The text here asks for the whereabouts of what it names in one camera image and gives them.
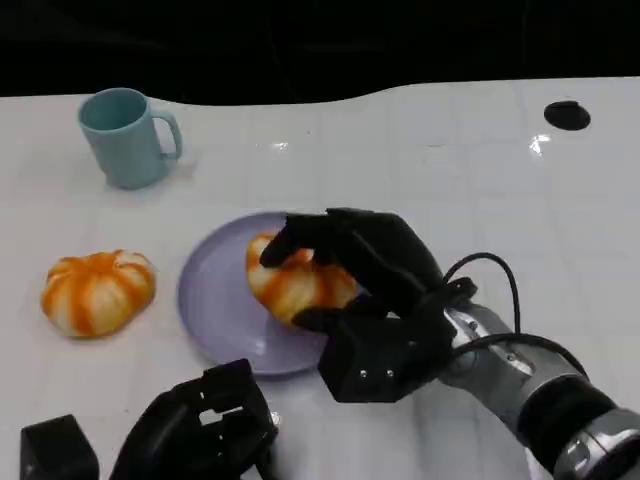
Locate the black round table grommet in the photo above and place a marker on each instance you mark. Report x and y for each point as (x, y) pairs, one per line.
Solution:
(566, 115)

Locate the orange and white bread roll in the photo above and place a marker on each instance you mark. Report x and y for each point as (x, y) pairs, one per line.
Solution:
(300, 290)
(95, 295)

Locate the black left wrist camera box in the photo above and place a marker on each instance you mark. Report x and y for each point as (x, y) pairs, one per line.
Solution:
(57, 450)

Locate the pale green mug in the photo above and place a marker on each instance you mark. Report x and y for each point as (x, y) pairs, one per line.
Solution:
(127, 145)

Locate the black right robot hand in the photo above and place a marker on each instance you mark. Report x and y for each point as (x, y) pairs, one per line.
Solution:
(390, 260)

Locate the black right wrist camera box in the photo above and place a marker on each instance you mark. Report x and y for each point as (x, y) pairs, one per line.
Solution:
(365, 360)

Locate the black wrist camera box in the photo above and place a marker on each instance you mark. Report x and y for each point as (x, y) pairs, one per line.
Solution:
(365, 360)
(57, 450)

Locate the lilac plate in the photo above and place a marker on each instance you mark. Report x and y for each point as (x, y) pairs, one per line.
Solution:
(220, 300)

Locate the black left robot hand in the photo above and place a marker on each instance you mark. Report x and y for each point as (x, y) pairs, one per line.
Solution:
(170, 430)

